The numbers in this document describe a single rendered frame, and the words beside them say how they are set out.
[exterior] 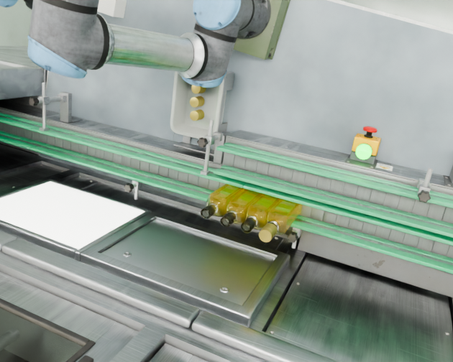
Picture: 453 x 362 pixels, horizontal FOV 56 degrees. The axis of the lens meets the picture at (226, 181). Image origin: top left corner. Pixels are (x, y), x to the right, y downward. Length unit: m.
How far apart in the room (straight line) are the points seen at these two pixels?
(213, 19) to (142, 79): 0.55
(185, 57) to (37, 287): 0.66
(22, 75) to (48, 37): 0.94
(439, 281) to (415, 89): 0.54
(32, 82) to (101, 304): 1.09
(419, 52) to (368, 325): 0.74
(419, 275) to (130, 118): 1.11
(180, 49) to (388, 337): 0.85
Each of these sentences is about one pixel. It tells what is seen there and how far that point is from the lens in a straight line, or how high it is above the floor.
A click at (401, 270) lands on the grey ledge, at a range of 1.34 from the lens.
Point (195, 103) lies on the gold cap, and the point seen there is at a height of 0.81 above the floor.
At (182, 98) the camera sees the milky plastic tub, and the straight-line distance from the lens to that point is 1.48.
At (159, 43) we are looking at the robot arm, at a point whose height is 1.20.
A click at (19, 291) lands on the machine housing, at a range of 1.13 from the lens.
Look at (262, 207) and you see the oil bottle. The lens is 1.16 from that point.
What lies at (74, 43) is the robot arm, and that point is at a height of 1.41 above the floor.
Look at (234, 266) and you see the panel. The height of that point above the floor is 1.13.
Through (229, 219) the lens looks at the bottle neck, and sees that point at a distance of 1.10.
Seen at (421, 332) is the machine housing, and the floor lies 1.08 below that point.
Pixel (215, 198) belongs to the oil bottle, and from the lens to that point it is 1.17.
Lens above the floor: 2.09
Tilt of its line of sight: 62 degrees down
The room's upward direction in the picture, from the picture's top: 123 degrees counter-clockwise
